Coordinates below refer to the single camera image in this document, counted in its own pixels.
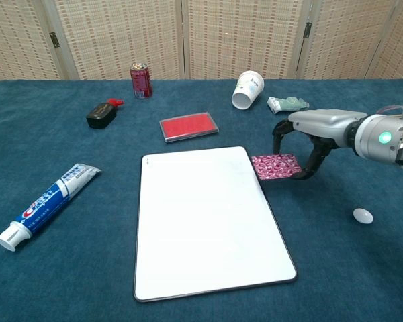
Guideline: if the red soda can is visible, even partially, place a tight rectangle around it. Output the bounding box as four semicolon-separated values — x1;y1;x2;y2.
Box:
130;62;154;100

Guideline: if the white paper cup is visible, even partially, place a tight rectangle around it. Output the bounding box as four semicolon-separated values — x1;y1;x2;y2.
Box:
231;70;265;111

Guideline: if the white rectangular board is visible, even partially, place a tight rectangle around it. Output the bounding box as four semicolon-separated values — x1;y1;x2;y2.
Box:
133;145;298;303

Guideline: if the red stamp pad case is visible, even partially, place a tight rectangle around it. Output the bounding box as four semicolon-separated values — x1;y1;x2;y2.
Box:
159;111;220;144

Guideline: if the woven folding screen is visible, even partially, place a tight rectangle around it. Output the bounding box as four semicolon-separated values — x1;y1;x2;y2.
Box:
0;0;403;85

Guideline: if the pink patterned card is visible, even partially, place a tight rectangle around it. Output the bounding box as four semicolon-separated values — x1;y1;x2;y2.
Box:
251;154;303;181

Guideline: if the small white round disc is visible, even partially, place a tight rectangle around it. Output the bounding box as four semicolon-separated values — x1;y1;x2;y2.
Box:
352;207;374;225

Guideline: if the black ink bottle red cap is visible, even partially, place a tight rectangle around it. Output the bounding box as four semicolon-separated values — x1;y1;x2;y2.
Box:
85;97;125;129

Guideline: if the blue felt table cloth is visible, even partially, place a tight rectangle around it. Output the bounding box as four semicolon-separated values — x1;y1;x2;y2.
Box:
0;78;403;322

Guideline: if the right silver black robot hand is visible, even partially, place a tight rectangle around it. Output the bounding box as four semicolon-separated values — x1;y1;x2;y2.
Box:
271;108;369;181

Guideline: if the blue white toothpaste tube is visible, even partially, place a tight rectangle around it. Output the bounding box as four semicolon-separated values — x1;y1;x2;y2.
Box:
0;163;102;252

